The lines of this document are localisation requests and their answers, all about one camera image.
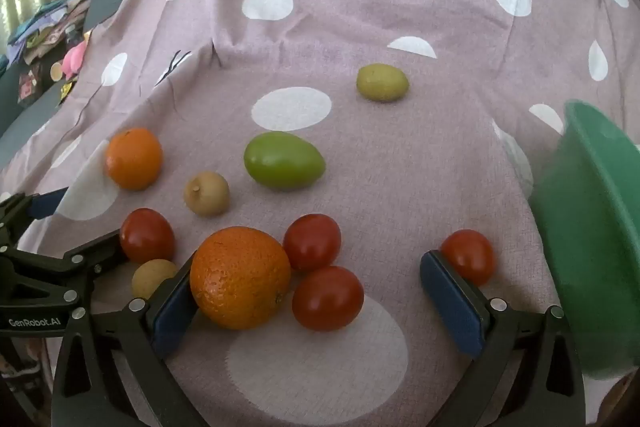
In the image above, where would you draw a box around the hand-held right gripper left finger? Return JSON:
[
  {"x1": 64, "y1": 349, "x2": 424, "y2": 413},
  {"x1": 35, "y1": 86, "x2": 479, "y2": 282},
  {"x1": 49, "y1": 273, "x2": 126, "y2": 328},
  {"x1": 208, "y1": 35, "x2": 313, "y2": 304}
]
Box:
[{"x1": 50, "y1": 252, "x2": 211, "y2": 427}]

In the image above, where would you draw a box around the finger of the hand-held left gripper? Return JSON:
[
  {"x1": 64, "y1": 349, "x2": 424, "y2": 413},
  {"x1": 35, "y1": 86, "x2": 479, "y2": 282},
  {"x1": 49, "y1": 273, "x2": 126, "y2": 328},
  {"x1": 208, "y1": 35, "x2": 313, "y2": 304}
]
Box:
[
  {"x1": 60, "y1": 229, "x2": 126, "y2": 280},
  {"x1": 0, "y1": 188, "x2": 68, "y2": 233}
]

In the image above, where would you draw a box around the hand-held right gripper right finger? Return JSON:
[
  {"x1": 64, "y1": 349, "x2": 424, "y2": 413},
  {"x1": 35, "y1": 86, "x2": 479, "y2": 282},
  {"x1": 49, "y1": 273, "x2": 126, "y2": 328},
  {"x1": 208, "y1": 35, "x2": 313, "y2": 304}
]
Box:
[{"x1": 420, "y1": 249, "x2": 587, "y2": 427}]

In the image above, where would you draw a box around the red tomato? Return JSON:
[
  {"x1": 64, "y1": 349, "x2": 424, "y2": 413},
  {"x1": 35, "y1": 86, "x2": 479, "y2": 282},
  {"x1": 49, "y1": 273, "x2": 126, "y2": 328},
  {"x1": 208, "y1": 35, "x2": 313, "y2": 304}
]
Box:
[
  {"x1": 292, "y1": 266, "x2": 365, "y2": 333},
  {"x1": 440, "y1": 229, "x2": 496, "y2": 287},
  {"x1": 283, "y1": 213, "x2": 342, "y2": 273},
  {"x1": 120, "y1": 207, "x2": 176, "y2": 264}
]

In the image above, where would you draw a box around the large orange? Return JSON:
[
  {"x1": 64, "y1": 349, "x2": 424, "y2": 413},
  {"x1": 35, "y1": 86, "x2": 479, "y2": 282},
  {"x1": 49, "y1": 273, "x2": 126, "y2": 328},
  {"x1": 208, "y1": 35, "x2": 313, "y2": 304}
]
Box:
[{"x1": 190, "y1": 226, "x2": 292, "y2": 331}]

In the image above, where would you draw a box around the tan longan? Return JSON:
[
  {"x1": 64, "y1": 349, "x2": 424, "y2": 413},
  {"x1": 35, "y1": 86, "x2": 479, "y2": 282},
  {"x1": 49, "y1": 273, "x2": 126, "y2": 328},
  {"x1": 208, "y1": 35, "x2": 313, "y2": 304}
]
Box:
[
  {"x1": 131, "y1": 259, "x2": 179, "y2": 301},
  {"x1": 183, "y1": 171, "x2": 231, "y2": 218}
]

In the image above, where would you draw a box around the green plastic bowl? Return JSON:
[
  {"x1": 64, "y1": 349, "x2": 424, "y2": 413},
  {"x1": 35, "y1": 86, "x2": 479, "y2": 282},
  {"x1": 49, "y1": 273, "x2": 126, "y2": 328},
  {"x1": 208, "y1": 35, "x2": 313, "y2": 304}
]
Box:
[{"x1": 529, "y1": 99, "x2": 640, "y2": 380}]

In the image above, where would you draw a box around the small orange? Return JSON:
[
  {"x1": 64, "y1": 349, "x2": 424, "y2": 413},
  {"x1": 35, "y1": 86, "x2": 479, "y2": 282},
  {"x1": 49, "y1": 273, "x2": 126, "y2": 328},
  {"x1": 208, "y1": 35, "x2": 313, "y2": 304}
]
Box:
[{"x1": 105, "y1": 127, "x2": 164, "y2": 192}]

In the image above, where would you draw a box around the pink toy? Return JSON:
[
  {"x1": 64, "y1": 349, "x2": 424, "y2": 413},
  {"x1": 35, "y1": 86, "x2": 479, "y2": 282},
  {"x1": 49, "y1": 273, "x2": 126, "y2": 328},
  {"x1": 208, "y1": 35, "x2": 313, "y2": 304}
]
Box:
[{"x1": 62, "y1": 39, "x2": 87, "y2": 80}]

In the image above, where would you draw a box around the pile of colourful cloths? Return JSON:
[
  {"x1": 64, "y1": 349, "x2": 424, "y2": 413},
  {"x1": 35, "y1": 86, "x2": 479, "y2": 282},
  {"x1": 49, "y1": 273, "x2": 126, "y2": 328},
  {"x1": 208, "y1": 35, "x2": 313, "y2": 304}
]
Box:
[{"x1": 7, "y1": 0, "x2": 93, "y2": 108}]

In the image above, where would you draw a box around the large green mango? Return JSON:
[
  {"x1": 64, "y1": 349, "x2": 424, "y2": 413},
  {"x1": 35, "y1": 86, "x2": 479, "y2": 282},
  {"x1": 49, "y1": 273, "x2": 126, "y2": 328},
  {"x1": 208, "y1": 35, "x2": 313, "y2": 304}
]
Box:
[{"x1": 243, "y1": 131, "x2": 327, "y2": 192}]

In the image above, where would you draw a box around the small yellow-green mango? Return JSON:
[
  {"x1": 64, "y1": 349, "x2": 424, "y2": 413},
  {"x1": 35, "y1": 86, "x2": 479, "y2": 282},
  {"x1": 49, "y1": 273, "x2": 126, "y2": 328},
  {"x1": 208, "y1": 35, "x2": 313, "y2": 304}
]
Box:
[{"x1": 356, "y1": 63, "x2": 410, "y2": 104}]

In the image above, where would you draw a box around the pink polka-dot blanket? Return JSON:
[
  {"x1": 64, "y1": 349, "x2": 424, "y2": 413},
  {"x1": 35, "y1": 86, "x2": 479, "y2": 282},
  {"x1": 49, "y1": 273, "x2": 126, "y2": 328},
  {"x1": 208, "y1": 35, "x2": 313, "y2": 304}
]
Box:
[{"x1": 0, "y1": 0, "x2": 640, "y2": 427}]

